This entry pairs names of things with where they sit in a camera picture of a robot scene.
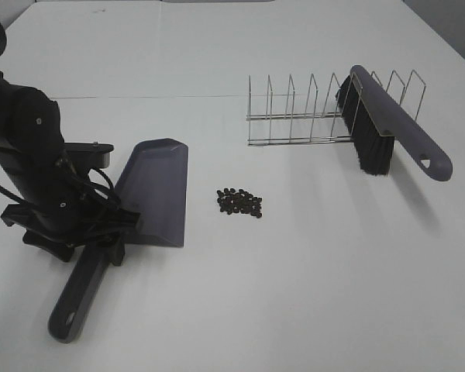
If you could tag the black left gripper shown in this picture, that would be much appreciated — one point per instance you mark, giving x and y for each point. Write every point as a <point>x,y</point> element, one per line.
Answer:
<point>59,233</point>

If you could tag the grey plastic dustpan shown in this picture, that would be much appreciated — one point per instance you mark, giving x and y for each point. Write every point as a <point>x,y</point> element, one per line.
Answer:
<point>152,183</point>

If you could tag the pile of coffee beans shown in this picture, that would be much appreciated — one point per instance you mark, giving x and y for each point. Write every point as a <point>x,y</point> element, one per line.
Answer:
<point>239,201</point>

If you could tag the grey brush black bristles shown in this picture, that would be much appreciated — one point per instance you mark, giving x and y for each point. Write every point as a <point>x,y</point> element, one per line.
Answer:
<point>375,121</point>

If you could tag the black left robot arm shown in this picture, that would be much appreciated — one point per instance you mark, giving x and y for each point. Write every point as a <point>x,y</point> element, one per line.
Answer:
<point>64,199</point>

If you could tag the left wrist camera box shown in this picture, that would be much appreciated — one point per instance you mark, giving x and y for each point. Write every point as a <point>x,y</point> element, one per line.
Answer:
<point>89,155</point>

